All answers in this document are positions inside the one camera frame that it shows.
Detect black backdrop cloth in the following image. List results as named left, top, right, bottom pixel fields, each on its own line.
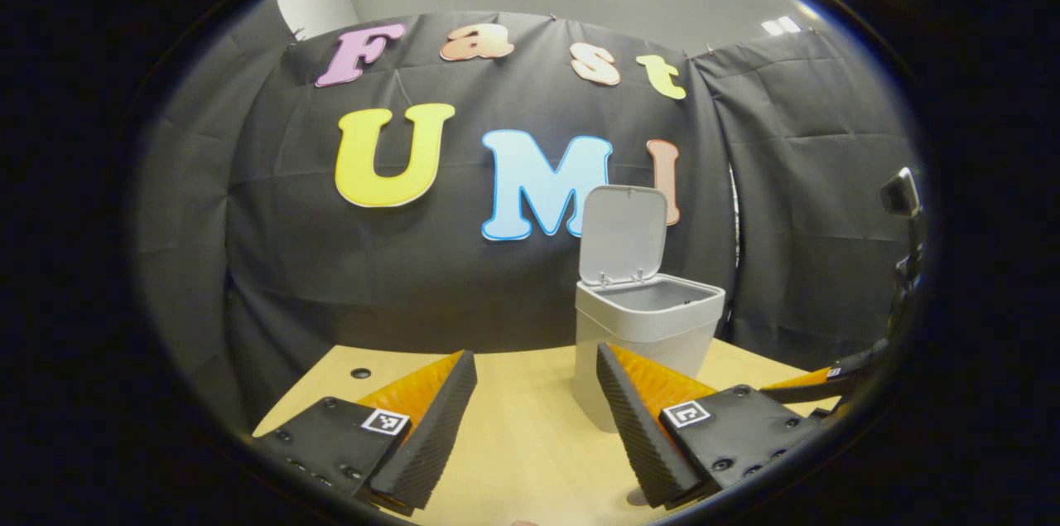
left=132, top=0, right=924, bottom=436

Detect wooden desktop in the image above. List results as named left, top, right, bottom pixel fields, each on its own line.
left=253, top=340, right=841, bottom=526

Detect white desktop garbage bin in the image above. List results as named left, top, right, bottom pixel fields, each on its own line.
left=571, top=185, right=727, bottom=434

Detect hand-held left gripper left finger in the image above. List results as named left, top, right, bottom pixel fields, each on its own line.
left=247, top=349, right=479, bottom=515

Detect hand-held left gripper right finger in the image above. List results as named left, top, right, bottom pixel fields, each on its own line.
left=595, top=341, right=826, bottom=511

